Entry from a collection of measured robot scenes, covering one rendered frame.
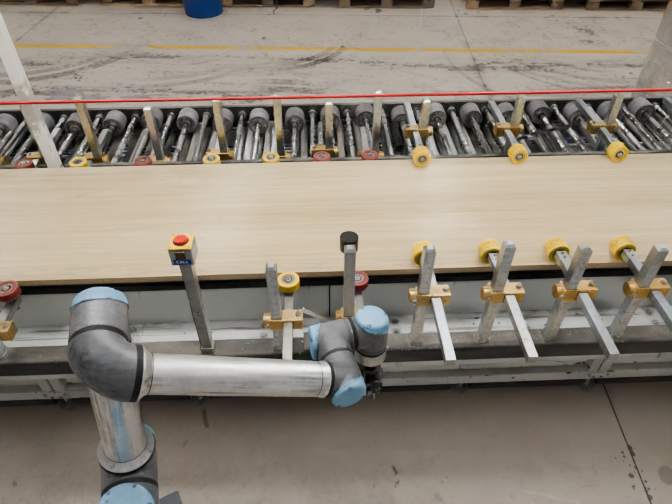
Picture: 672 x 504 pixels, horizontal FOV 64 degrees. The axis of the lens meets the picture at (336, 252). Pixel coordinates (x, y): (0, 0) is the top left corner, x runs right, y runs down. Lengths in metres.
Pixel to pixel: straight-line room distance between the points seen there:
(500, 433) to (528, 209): 1.04
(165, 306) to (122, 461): 0.75
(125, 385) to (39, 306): 1.26
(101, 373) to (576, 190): 2.06
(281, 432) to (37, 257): 1.28
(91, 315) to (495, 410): 2.03
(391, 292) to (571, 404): 1.19
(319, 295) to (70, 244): 0.99
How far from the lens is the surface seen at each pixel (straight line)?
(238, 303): 2.14
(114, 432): 1.52
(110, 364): 1.14
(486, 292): 1.87
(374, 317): 1.43
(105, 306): 1.23
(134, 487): 1.63
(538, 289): 2.27
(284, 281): 1.94
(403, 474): 2.53
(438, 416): 2.69
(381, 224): 2.18
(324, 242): 2.09
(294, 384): 1.27
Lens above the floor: 2.28
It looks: 42 degrees down
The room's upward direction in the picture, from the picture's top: straight up
